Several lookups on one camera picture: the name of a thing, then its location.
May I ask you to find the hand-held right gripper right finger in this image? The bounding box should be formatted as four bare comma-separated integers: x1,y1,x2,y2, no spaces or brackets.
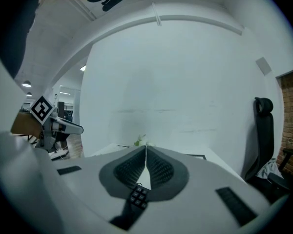
141,145,271,234

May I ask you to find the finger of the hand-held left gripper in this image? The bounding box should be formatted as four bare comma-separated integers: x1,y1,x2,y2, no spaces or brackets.
53,117,85,135

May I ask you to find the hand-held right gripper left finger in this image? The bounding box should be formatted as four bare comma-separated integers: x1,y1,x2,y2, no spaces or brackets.
0,130,147,234

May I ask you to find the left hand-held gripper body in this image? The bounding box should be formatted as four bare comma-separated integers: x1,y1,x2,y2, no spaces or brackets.
30,95,59,154

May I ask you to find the black keyboard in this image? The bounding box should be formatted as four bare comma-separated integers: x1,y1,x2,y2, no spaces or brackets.
109,184,151,231

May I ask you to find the white power strip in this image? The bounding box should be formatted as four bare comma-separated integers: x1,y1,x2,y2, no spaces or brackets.
50,148,69,161

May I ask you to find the white flower bouquet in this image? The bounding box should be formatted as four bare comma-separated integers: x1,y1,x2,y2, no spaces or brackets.
133,134,157,147

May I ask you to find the grey garment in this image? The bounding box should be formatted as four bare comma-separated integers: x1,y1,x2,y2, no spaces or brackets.
255,158,283,180

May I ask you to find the person's dark shirt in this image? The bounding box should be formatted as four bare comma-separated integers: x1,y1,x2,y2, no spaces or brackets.
0,0,51,80

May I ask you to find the black office chair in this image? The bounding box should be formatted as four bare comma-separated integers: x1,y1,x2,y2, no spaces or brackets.
243,97,293,201

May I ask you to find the black head-worn camera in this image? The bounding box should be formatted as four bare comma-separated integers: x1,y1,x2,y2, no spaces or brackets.
86,0,127,12

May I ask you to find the white wall panel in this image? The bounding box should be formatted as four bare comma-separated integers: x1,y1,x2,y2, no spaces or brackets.
255,57,273,77

